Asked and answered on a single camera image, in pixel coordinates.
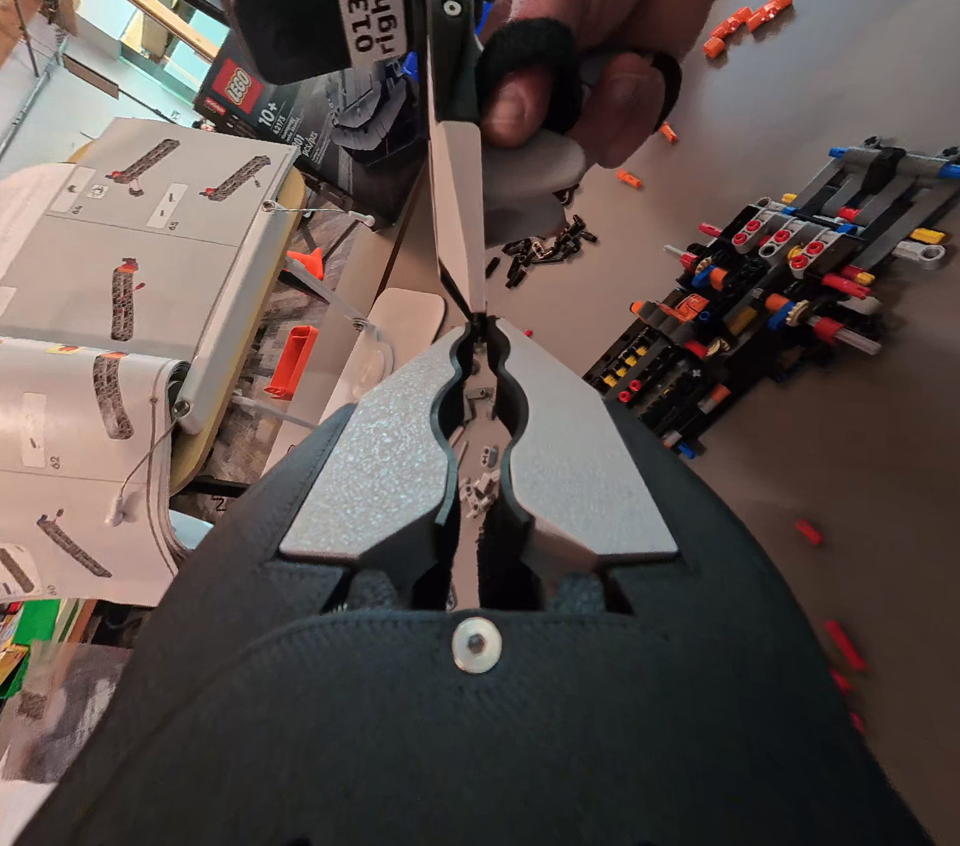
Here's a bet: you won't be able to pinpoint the pile of red lego pins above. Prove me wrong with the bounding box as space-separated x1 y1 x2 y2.
793 518 871 738

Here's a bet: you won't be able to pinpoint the lego instruction booklet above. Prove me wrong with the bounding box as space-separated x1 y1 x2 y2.
0 116 301 606

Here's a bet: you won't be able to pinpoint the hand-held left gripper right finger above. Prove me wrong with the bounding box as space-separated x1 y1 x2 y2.
486 317 681 567

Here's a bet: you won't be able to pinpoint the pile of black lego pins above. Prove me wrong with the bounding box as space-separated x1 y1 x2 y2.
483 214 600 291

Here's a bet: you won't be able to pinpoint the lego car chassis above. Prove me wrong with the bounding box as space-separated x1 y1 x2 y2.
583 137 960 461

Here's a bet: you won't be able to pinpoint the pile of grey lego pieces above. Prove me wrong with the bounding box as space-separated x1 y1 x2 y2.
456 385 505 523

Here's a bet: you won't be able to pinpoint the orange brick separator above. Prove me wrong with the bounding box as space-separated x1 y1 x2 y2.
262 325 321 402

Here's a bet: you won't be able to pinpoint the green box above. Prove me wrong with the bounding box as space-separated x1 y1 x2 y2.
0 597 63 701

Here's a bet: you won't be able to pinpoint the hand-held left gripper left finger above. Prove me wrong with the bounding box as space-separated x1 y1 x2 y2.
279 323 475 567

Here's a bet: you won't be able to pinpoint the lego set box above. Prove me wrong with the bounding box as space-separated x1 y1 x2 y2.
192 32 432 231

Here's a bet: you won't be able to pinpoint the scattered orange lego pins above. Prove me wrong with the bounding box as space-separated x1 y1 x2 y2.
615 0 795 189

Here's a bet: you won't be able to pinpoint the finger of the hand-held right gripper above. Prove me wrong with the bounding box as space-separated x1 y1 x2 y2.
431 119 490 324

